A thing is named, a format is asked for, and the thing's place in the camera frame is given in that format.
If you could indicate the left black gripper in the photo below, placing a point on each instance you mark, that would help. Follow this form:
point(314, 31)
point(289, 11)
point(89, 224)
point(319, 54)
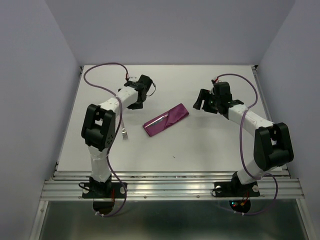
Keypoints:
point(137, 106)

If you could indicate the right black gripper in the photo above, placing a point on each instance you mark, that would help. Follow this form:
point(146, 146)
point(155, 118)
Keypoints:
point(204, 94)

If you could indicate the pink handled knife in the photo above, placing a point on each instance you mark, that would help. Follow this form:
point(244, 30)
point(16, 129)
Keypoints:
point(157, 120)

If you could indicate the purple cloth napkin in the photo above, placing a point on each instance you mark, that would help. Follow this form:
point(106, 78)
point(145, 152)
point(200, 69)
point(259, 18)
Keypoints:
point(175, 115)

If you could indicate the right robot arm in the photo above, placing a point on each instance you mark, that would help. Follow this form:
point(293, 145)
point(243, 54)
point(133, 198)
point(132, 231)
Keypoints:
point(272, 142)

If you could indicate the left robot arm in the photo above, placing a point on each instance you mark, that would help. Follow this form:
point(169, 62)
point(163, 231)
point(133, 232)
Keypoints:
point(99, 130)

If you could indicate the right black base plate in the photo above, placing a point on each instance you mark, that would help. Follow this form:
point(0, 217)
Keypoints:
point(226, 189)

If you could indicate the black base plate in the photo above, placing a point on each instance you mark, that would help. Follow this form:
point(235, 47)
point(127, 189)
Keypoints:
point(226, 189)
point(115, 190)

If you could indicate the aluminium rail frame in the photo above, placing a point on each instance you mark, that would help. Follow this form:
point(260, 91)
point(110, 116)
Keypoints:
point(169, 176)

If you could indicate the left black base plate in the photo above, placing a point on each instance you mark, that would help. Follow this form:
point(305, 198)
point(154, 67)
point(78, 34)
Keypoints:
point(115, 190)

